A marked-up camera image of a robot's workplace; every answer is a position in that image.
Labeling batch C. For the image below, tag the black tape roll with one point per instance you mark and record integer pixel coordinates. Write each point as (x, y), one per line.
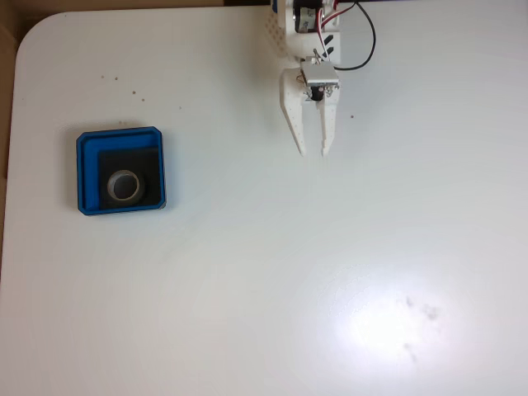
(111, 187)

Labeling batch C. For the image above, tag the white camera box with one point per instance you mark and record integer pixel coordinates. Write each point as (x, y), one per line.
(319, 74)

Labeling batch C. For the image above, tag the blue square box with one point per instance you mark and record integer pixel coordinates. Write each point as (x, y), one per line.
(88, 173)

